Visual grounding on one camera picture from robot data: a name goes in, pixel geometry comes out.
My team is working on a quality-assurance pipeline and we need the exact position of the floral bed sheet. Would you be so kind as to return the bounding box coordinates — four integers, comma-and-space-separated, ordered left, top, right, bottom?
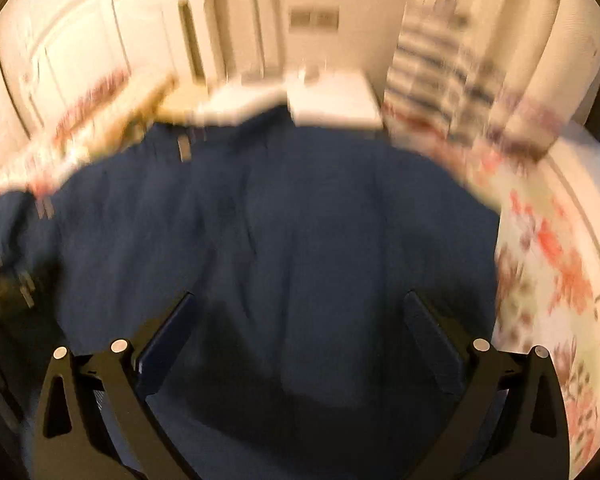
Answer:
0, 72, 600, 480

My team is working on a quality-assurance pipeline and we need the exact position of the white nightstand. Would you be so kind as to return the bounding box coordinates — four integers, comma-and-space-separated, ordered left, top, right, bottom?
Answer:
285, 67, 384, 129

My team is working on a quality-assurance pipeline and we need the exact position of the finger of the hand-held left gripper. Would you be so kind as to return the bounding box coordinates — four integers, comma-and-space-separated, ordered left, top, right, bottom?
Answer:
0, 252, 38, 313

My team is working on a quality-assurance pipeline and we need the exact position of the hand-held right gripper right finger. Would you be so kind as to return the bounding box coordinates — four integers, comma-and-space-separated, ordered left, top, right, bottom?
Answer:
402, 290, 573, 480

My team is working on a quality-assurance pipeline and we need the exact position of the navy blue jacket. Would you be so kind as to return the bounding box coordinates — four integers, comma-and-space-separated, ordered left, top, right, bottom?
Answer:
0, 105, 503, 480

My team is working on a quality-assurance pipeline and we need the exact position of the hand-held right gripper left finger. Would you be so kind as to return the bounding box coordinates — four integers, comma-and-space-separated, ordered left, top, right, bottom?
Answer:
30, 291, 198, 480

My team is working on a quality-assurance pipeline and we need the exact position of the striped cloth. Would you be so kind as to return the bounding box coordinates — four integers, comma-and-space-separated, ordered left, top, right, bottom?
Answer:
382, 0, 511, 143

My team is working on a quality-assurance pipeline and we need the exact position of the cream padded headboard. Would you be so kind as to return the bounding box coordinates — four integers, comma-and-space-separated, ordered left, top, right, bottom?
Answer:
410, 0, 600, 151

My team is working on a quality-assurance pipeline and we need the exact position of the yellow wooden stand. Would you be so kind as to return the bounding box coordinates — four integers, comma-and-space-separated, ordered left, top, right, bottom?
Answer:
92, 80, 221, 153

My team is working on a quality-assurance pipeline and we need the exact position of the wall switch panel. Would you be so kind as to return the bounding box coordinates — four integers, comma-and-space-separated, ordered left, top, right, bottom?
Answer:
288, 6, 341, 29

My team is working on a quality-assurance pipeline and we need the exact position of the white cloth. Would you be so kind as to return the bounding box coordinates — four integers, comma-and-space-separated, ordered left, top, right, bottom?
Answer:
192, 82, 290, 125

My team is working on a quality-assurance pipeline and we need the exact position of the white panelled door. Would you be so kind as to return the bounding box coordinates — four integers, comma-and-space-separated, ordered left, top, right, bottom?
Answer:
0, 0, 218, 171

